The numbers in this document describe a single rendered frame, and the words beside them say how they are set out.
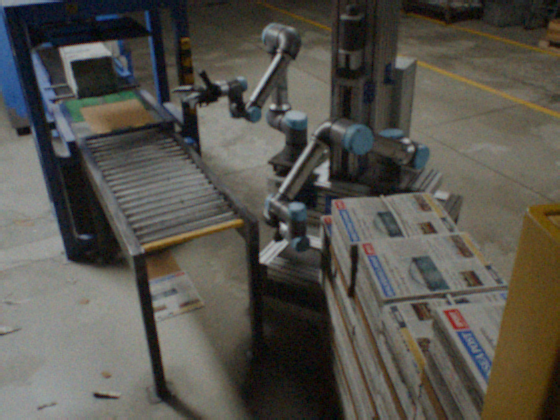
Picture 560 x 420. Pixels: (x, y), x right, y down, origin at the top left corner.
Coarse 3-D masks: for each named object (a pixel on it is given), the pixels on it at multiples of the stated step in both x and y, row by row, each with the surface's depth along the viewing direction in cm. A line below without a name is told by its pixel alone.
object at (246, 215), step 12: (168, 132) 336; (180, 144) 321; (192, 156) 306; (204, 168) 293; (216, 180) 281; (228, 192) 270; (240, 204) 260; (252, 216) 250; (240, 228) 257; (252, 228) 247; (252, 240) 250
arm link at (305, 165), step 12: (324, 120) 237; (324, 132) 234; (312, 144) 236; (324, 144) 235; (300, 156) 238; (312, 156) 236; (300, 168) 236; (312, 168) 238; (288, 180) 237; (300, 180) 236; (288, 192) 236; (276, 204) 236
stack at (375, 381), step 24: (336, 288) 224; (336, 312) 227; (336, 336) 235; (360, 336) 193; (336, 360) 236; (360, 360) 193; (336, 384) 242; (360, 384) 195; (384, 384) 166; (336, 408) 256; (360, 408) 197; (384, 408) 169
